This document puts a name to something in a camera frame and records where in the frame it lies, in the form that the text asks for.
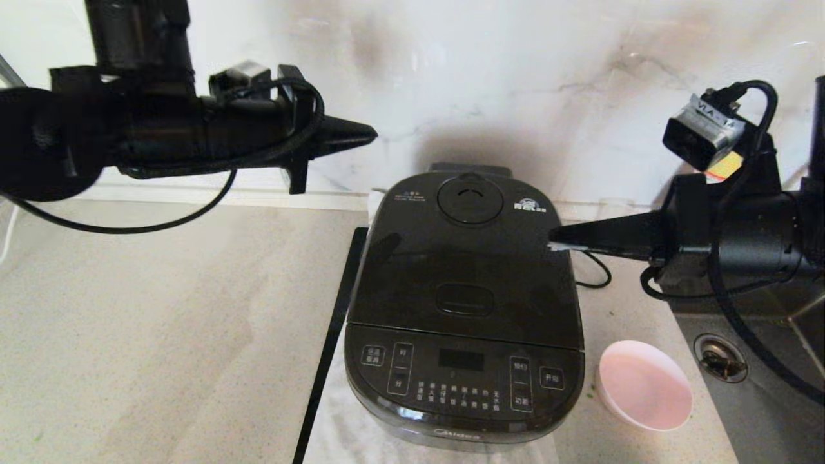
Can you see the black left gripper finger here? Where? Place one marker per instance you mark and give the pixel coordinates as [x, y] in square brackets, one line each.
[338, 144]
[341, 127]

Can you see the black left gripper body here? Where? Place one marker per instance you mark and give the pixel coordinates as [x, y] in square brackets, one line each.
[296, 129]

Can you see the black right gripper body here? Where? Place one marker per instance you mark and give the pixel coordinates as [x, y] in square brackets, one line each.
[686, 232]

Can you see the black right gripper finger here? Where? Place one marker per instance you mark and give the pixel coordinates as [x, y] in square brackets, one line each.
[631, 227]
[625, 248]

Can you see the white round bowl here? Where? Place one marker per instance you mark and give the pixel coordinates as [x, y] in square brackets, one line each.
[644, 386]

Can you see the black rice cooker lid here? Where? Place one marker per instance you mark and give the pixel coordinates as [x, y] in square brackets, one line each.
[412, 270]

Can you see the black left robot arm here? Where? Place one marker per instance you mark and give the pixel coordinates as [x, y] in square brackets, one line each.
[161, 135]

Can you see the black Midea rice cooker body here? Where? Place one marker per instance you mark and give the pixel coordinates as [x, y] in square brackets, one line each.
[464, 386]

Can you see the orange yellow detergent bottle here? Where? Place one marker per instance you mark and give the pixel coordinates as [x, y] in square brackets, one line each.
[725, 166]

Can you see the metal sink drain strainer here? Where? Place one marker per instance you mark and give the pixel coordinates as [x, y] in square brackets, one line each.
[720, 362]

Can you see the black flat strip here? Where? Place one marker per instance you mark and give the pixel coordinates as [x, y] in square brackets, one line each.
[339, 322]

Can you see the white cloth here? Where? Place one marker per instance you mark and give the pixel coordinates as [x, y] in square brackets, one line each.
[341, 432]

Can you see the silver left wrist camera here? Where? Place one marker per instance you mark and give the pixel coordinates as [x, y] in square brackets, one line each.
[242, 77]

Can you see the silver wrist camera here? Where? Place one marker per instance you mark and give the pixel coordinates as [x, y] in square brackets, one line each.
[702, 132]
[242, 77]

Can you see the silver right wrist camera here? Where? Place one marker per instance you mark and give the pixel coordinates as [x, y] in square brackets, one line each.
[702, 132]

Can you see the grey wall socket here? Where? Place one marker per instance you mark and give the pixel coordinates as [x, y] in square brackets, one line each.
[9, 69]

